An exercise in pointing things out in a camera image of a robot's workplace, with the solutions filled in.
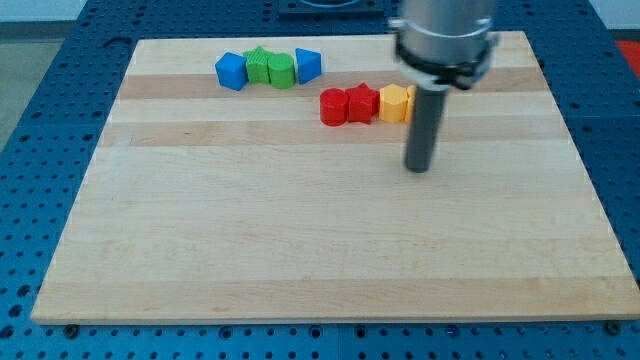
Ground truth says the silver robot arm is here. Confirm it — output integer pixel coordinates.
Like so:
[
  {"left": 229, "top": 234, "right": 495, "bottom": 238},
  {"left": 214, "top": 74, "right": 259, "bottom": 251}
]
[{"left": 389, "top": 0, "right": 498, "bottom": 91}]

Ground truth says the yellow heart block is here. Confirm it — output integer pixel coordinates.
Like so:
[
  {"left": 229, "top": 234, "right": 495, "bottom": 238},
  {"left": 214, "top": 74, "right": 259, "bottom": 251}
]
[{"left": 404, "top": 85, "right": 417, "bottom": 123}]

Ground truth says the red cylinder block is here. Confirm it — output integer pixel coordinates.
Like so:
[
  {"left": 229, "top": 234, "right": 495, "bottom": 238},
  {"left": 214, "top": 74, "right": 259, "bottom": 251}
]
[{"left": 320, "top": 88, "right": 349, "bottom": 127}]

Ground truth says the red star block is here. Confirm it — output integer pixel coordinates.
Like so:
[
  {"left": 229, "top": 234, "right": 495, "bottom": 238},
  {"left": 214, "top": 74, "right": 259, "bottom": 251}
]
[{"left": 345, "top": 83, "right": 379, "bottom": 125}]

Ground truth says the yellow hexagon block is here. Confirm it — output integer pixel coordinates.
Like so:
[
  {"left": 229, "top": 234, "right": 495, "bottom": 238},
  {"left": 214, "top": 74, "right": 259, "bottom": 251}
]
[{"left": 378, "top": 84, "right": 408, "bottom": 123}]

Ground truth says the blue triangle block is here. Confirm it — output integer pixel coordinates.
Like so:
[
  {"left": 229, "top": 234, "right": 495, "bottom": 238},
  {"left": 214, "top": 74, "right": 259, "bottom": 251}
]
[{"left": 295, "top": 48, "right": 322, "bottom": 85}]

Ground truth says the dark grey pointer rod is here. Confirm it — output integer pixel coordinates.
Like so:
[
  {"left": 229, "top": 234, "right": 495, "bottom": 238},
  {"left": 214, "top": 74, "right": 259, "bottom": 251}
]
[{"left": 404, "top": 87, "right": 447, "bottom": 173}]

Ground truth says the light wooden board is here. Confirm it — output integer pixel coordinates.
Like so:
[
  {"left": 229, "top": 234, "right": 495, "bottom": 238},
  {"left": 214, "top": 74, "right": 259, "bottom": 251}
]
[{"left": 31, "top": 31, "right": 639, "bottom": 325}]

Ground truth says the green cylinder block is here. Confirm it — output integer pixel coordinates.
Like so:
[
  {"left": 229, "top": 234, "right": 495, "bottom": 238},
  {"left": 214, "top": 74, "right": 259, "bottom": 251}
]
[{"left": 267, "top": 53, "right": 296, "bottom": 89}]

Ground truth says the green star block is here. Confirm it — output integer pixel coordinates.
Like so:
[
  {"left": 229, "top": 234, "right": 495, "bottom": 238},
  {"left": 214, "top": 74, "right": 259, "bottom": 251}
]
[{"left": 243, "top": 46, "right": 274, "bottom": 84}]

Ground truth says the blue cube block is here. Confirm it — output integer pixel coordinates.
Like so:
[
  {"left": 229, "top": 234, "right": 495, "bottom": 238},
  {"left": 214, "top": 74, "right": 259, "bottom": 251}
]
[{"left": 215, "top": 52, "right": 248, "bottom": 91}]

